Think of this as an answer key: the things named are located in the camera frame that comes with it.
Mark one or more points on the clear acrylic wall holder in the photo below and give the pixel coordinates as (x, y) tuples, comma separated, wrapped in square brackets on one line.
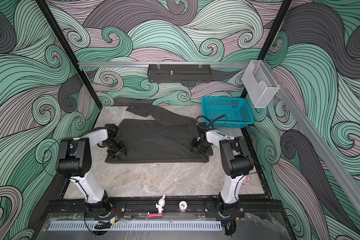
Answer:
[(260, 82)]

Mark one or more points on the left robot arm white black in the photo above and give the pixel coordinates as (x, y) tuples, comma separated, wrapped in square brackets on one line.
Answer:
[(74, 162)]

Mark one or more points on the small white patterned jar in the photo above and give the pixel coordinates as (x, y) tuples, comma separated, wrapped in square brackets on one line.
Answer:
[(183, 206)]

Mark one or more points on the pink flat base piece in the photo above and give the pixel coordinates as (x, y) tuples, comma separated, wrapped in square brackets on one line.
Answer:
[(155, 216)]

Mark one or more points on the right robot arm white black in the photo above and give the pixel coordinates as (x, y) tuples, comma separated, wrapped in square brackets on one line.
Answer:
[(235, 162)]

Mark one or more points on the aluminium right rail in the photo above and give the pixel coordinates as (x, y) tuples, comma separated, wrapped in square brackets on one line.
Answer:
[(298, 109)]

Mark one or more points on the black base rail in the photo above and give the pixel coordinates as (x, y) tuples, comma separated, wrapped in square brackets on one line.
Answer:
[(209, 207)]

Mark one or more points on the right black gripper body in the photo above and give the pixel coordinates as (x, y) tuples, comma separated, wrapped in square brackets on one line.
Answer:
[(198, 146)]

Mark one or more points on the dark pinstriped long sleeve shirt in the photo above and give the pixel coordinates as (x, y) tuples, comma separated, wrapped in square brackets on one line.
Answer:
[(167, 138)]

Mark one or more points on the white slotted cable duct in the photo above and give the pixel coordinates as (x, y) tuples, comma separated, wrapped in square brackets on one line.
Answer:
[(161, 225)]

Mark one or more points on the aluminium back rail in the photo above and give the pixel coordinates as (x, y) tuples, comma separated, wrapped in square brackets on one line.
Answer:
[(124, 64)]

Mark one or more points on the white rabbit figurine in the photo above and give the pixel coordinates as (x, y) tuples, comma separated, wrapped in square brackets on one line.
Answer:
[(161, 203)]

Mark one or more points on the round cartoon sticker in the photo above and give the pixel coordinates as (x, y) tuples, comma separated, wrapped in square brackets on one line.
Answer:
[(246, 180)]

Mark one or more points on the black perforated wall tray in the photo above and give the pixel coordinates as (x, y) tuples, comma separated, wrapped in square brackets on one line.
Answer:
[(179, 73)]

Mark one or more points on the teal plastic basket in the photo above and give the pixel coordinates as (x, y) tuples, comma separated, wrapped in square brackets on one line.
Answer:
[(237, 112)]

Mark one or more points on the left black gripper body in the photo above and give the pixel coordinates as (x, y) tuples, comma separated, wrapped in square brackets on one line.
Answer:
[(115, 149)]

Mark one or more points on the aluminium rail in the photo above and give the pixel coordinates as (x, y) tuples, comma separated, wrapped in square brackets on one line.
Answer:
[(298, 109), (124, 64)]

